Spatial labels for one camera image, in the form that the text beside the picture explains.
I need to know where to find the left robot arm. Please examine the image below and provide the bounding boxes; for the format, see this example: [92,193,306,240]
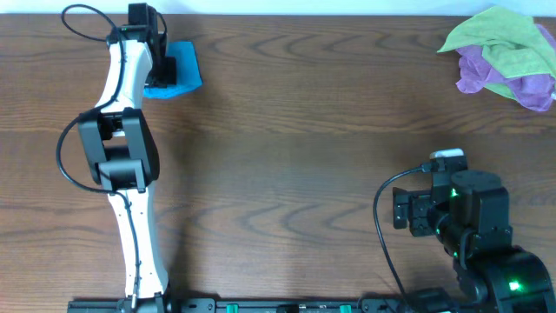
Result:
[78,3,179,313]

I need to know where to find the green microfiber cloth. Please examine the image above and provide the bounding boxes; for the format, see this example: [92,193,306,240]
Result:
[439,6,555,78]

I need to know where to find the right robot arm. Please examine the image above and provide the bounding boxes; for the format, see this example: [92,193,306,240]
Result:
[393,156,555,312]

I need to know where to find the blue microfiber cloth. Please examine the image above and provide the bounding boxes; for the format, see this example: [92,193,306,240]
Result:
[143,42,202,100]

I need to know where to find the purple microfiber cloth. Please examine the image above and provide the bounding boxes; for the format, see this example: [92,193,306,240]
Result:
[456,45,555,112]

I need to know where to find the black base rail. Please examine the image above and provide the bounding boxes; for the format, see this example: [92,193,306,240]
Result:
[67,296,461,313]

